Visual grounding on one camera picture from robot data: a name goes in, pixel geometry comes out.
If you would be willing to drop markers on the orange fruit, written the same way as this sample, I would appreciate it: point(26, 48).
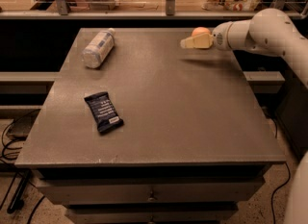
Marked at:
point(200, 30)

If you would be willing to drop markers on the dark blue snack bar wrapper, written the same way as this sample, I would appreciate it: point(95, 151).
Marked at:
point(104, 112)

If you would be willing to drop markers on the grey side bench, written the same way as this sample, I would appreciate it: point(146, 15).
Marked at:
point(27, 82)

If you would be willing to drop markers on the metal shelf rail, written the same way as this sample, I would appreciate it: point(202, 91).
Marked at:
point(142, 9)

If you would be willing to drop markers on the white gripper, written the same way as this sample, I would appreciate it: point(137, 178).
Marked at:
point(218, 37)

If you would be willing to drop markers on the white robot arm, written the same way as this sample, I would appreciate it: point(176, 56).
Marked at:
point(269, 32)

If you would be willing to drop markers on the clear plastic water bottle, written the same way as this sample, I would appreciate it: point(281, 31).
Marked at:
point(98, 49)

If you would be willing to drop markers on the grey drawer cabinet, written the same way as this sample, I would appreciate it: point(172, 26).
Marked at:
point(194, 142)

